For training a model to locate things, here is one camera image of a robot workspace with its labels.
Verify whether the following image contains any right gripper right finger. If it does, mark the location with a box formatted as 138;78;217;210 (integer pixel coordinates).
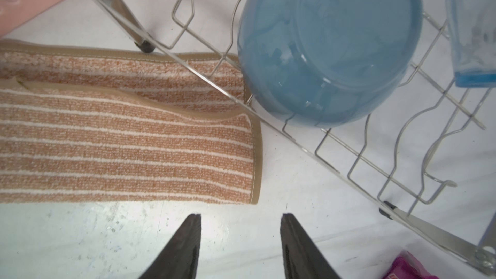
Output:
280;213;340;279

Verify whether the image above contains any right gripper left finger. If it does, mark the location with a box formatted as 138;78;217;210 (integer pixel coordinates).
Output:
139;214;202;279

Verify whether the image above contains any brown striped square dishcloth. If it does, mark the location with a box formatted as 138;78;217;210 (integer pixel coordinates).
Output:
1;40;263;204

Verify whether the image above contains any purple tissue pack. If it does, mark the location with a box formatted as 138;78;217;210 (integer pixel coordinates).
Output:
382;251;439;279

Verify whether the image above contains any metal two-tier dish rack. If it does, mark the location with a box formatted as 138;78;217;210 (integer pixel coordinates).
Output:
93;0;495;278

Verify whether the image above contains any blue bowl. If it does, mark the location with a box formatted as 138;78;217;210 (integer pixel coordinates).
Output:
237;0;422;127

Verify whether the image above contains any clear blue glass cup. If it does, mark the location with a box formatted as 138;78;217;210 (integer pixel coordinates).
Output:
445;0;495;88

